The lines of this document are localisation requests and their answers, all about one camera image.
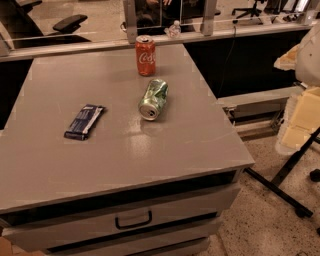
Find crushed green soda can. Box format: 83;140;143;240
138;79;169;121

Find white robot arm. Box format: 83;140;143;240
295;23;320;87

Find red cola can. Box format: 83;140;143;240
135;35;156;76

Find grey drawer cabinet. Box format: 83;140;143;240
0;45;253;256

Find dark blue snack bar wrapper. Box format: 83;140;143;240
64;104;105;141

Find clear plastic water bottle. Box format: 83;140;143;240
164;20;181;39

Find distant black office chair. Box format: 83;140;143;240
231;0;265;24

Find black stand legs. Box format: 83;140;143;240
244;128;320;218

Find black drawer handle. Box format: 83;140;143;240
115;210;153;230

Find grey metal partition post right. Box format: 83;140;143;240
200;0;217;36

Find grey metal partition post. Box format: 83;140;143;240
200;0;217;36
123;0;137;44

